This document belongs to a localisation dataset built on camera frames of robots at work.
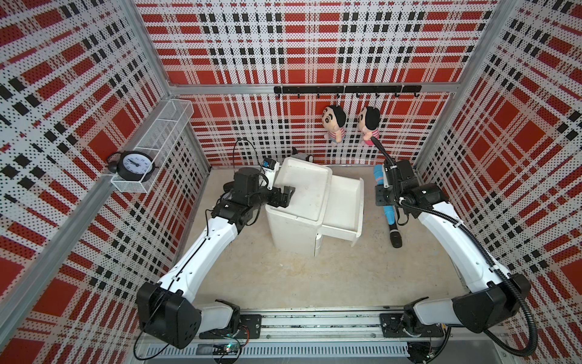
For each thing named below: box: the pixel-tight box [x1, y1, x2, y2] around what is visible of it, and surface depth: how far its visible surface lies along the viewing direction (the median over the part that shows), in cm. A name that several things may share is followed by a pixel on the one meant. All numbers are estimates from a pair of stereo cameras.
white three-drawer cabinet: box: [265, 156, 333, 258], surface depth 82 cm
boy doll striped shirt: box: [322, 105, 347, 144], surface depth 96 cm
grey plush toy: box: [290, 146, 315, 164], surface depth 100 cm
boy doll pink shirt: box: [358, 106, 382, 146], surface depth 97 cm
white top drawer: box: [317, 174, 365, 247], surface depth 88 cm
